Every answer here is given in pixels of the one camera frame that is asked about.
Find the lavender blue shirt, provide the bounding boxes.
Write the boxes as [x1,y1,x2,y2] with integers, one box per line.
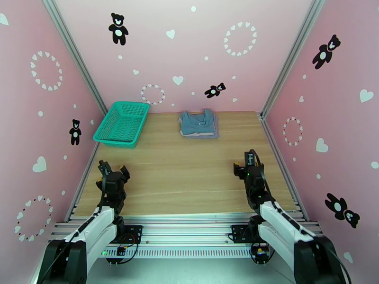
[180,114,220,140]

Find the blue ribbed shirt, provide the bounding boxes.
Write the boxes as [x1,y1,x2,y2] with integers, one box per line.
[178,108,218,136]

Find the teal plastic laundry basket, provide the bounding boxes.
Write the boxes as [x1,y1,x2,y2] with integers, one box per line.
[92,101,151,149]

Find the circuit board with yellow connector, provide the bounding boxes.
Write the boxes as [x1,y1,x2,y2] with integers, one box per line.
[252,246,271,263]

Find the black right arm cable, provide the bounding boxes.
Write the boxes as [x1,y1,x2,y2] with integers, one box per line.
[250,149,353,284]

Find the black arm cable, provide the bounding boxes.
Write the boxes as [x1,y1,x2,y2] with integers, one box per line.
[250,149,353,284]
[41,161,108,284]

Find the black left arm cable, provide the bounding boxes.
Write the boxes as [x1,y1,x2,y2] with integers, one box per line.
[41,161,108,284]

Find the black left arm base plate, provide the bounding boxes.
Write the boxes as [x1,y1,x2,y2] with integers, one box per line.
[112,224,144,244]

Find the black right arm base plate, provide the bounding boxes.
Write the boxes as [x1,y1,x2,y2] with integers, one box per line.
[231,224,264,244]

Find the aluminium front rail frame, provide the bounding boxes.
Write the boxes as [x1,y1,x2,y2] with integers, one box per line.
[46,213,328,247]

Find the perforated metal cable duct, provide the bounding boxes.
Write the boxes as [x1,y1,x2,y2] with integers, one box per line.
[98,246,255,259]

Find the aluminium corner post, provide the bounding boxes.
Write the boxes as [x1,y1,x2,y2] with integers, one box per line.
[40,0,108,115]
[260,0,328,118]

